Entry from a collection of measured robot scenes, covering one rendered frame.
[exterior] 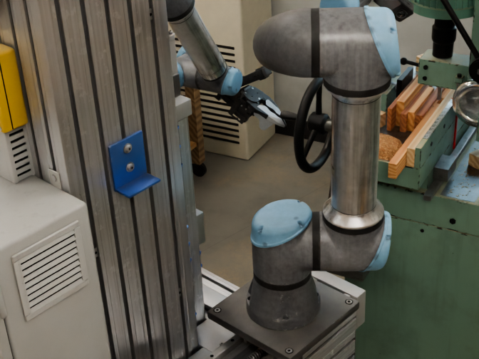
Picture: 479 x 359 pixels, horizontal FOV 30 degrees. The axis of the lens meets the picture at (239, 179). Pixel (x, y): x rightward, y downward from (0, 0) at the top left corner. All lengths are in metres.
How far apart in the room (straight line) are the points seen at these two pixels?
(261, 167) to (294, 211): 2.22
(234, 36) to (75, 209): 2.37
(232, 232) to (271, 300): 1.76
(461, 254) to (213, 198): 1.64
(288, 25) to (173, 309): 0.63
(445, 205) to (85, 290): 1.04
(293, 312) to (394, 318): 0.77
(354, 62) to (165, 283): 0.58
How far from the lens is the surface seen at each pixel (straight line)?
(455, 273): 2.35
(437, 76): 2.30
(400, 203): 2.28
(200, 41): 2.22
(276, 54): 1.48
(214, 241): 3.46
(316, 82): 2.45
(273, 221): 1.69
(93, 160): 1.49
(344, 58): 1.47
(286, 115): 2.44
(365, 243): 1.68
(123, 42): 1.46
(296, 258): 1.70
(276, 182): 3.81
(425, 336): 2.51
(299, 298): 1.76
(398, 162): 2.09
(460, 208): 2.24
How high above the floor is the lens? 1.99
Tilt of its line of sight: 31 degrees down
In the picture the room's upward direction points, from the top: 3 degrees counter-clockwise
